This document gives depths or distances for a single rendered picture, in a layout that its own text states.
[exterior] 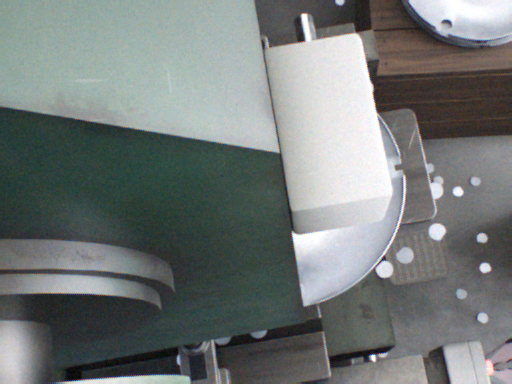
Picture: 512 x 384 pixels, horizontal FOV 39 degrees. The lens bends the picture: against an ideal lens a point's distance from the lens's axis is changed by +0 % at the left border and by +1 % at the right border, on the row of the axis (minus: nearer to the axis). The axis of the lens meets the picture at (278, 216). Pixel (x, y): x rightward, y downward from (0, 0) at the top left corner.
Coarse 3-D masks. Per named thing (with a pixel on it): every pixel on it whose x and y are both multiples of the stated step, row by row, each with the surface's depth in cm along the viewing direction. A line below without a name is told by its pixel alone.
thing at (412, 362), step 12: (384, 360) 93; (396, 360) 93; (408, 360) 93; (420, 360) 93; (432, 360) 95; (336, 372) 93; (348, 372) 93; (360, 372) 93; (372, 372) 93; (384, 372) 93; (396, 372) 93; (408, 372) 93; (420, 372) 93; (432, 372) 95; (444, 372) 95
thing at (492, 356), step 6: (504, 342) 100; (510, 342) 100; (498, 348) 101; (504, 348) 100; (510, 348) 100; (492, 354) 101; (498, 354) 100; (504, 354) 100; (510, 354) 100; (492, 360) 101; (498, 360) 100; (504, 360) 100; (510, 360) 100
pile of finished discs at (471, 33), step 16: (416, 0) 135; (432, 0) 135; (448, 0) 135; (464, 0) 135; (480, 0) 134; (496, 0) 134; (416, 16) 135; (432, 16) 134; (448, 16) 134; (464, 16) 134; (480, 16) 134; (496, 16) 134; (432, 32) 135; (448, 32) 133; (464, 32) 133; (480, 32) 133; (496, 32) 133
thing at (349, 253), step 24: (384, 144) 86; (384, 216) 84; (312, 240) 83; (336, 240) 83; (360, 240) 83; (384, 240) 83; (312, 264) 83; (336, 264) 83; (360, 264) 82; (312, 288) 82; (336, 288) 82
